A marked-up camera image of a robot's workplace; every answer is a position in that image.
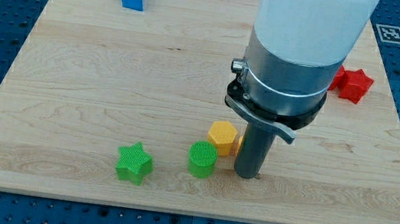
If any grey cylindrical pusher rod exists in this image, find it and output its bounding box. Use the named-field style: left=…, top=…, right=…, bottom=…
left=234, top=124, right=276, bottom=179

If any green cylinder block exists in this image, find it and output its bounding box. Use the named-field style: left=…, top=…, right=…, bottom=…
left=187, top=141, right=218, bottom=179

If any wooden board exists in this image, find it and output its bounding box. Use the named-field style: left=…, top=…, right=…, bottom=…
left=0, top=0, right=400, bottom=224

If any black flange with grey lever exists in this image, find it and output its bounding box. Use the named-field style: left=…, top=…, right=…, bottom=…
left=225, top=78, right=327, bottom=145

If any green star block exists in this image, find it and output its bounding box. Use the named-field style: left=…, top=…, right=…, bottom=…
left=115, top=142, right=154, bottom=186

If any red star block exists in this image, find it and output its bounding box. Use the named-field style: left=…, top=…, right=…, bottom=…
left=338, top=69, right=375, bottom=104

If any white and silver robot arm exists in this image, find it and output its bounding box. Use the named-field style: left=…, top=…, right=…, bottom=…
left=225, top=0, right=380, bottom=179

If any yellow block behind rod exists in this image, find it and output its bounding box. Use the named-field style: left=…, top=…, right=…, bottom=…
left=234, top=135, right=244, bottom=156

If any red block behind arm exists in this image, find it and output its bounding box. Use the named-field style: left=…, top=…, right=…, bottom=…
left=328, top=65, right=346, bottom=91

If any yellow hexagon block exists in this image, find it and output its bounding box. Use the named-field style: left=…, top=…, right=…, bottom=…
left=207, top=120, right=238, bottom=156

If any fiducial marker tag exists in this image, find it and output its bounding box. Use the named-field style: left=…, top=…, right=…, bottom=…
left=375, top=24, right=400, bottom=44

